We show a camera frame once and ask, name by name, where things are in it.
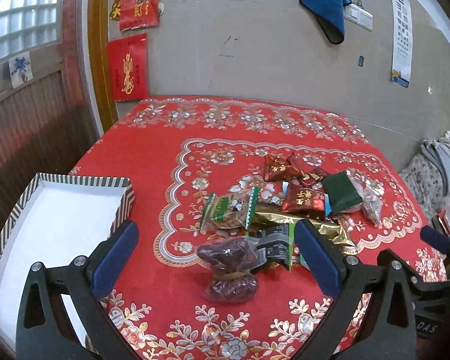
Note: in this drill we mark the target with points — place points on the blue flower sticker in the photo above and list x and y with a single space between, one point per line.
20 69

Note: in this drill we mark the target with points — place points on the eye chart poster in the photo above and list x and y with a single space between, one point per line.
402 43

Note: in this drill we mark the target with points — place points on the pile of clothes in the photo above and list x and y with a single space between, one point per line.
427 176

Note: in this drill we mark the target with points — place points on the blue white snack packet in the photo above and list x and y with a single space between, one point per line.
327 206

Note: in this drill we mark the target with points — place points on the upper red wall banner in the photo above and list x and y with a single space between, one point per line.
135 14

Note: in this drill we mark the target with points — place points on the bag of red dates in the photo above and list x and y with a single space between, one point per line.
231 262

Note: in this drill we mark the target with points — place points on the blue hanging cloth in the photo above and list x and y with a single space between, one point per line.
330 15

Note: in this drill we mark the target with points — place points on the clear bag of nuts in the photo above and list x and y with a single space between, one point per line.
371 205

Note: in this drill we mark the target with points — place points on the glass block window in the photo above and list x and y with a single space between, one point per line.
25 24

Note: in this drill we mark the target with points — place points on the dark red small packet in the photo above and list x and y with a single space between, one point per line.
312 177

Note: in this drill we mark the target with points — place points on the red wall banner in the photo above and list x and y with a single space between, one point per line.
128 68
135 14

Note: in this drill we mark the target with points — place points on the red floral tablecloth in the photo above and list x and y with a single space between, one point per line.
197 167

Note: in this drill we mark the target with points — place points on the green peanut snack bag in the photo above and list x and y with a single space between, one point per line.
229 211

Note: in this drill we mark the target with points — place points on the small blue wall sticker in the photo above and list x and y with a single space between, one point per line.
360 61

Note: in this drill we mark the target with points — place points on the red gold snack packet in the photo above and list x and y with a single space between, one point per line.
303 200

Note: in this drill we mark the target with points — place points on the striped white cardboard box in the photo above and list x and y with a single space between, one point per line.
56 218

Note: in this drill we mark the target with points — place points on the wooden door frame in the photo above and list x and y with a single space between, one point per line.
99 62

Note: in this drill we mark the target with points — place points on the lower red wall banner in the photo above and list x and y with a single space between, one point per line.
128 68

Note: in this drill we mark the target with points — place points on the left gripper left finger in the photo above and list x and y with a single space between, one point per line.
44 328

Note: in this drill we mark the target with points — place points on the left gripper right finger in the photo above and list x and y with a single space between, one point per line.
388 329

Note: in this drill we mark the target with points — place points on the dark green snack packet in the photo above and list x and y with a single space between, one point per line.
343 195

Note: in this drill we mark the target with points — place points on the white wall switch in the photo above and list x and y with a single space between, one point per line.
357 15

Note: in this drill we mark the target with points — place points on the green black snack packet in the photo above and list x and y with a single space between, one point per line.
274 246

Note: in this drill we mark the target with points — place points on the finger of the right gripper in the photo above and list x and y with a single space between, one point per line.
435 239
405 266

